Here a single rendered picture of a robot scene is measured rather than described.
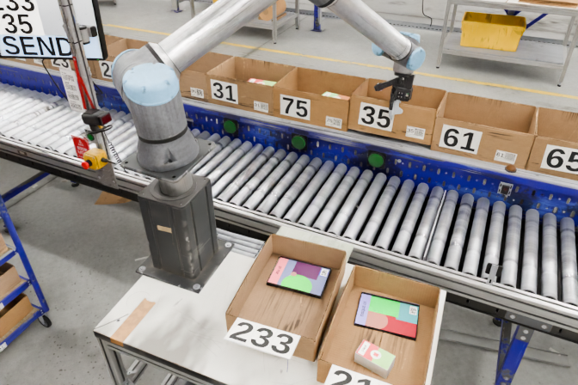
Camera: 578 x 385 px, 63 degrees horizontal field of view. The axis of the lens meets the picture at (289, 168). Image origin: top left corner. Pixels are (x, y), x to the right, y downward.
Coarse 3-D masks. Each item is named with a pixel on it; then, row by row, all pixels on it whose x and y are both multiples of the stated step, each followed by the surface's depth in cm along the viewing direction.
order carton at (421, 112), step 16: (368, 80) 238; (384, 80) 235; (352, 96) 215; (368, 96) 242; (384, 96) 238; (416, 96) 231; (432, 96) 228; (352, 112) 218; (416, 112) 205; (432, 112) 202; (352, 128) 221; (368, 128) 218; (400, 128) 211; (432, 128) 205
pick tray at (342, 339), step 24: (360, 288) 158; (384, 288) 155; (408, 288) 151; (432, 288) 148; (336, 312) 140; (432, 312) 150; (336, 336) 142; (360, 336) 142; (384, 336) 142; (432, 336) 133; (336, 360) 136; (408, 360) 135; (408, 384) 129
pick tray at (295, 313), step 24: (288, 240) 167; (264, 264) 166; (336, 264) 165; (240, 288) 147; (264, 288) 159; (336, 288) 152; (240, 312) 150; (264, 312) 150; (288, 312) 150; (312, 312) 150; (312, 336) 142; (312, 360) 136
